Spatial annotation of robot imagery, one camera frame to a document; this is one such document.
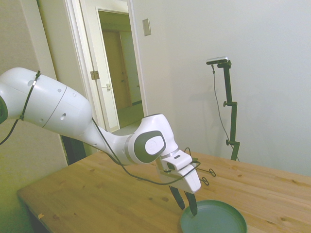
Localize teal round plate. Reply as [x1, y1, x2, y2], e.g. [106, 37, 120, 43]
[179, 200, 248, 233]

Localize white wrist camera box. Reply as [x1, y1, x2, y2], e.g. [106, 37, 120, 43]
[161, 151, 194, 172]

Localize beige wall switch plate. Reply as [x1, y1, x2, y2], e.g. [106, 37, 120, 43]
[142, 18, 152, 37]

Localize black wire plate stand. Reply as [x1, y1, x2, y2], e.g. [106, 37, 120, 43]
[184, 147, 217, 186]

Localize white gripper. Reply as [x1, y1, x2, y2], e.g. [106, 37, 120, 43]
[156, 160, 202, 216]

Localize black speaker box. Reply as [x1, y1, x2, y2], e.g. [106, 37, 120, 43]
[60, 134, 86, 166]

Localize silver exterior camera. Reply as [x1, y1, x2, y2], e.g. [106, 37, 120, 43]
[206, 56, 229, 66]

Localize black cable tie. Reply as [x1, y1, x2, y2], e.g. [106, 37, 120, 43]
[19, 70, 41, 121]

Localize white door frame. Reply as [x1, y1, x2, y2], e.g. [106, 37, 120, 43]
[64, 0, 153, 156]

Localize brown wooden hallway door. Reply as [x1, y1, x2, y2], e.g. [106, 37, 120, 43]
[102, 29, 133, 110]

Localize black camera stand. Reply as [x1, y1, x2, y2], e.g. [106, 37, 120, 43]
[217, 60, 241, 161]

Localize white open door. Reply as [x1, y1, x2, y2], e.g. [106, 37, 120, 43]
[96, 9, 121, 133]

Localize cream door with round knob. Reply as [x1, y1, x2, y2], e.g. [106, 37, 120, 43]
[36, 0, 93, 105]

